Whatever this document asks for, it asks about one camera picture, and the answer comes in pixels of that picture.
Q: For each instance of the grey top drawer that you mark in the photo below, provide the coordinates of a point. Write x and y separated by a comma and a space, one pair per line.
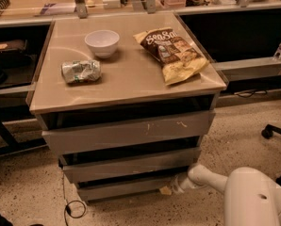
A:
126, 133

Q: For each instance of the grey middle drawer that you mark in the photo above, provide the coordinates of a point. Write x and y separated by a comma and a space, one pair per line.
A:
133, 165

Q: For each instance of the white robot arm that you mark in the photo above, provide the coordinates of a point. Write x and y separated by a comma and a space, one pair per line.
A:
251, 198

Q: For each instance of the white yellow-padded gripper body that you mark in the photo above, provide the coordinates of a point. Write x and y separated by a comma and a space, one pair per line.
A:
180, 185

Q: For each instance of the purple white paper packet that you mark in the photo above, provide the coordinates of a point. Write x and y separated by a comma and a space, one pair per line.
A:
57, 8

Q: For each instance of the grey drawer cabinet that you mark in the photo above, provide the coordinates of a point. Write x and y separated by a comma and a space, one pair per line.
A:
131, 88

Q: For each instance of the white bowl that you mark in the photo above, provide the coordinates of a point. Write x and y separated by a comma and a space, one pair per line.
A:
102, 43

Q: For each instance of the grey bottom drawer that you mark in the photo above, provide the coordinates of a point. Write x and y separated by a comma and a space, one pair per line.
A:
98, 193

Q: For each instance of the brown yellow chip bag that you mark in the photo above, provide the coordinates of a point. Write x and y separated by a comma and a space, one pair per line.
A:
178, 59

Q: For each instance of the grey drawer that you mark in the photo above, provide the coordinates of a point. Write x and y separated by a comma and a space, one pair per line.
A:
133, 165
126, 133
98, 193

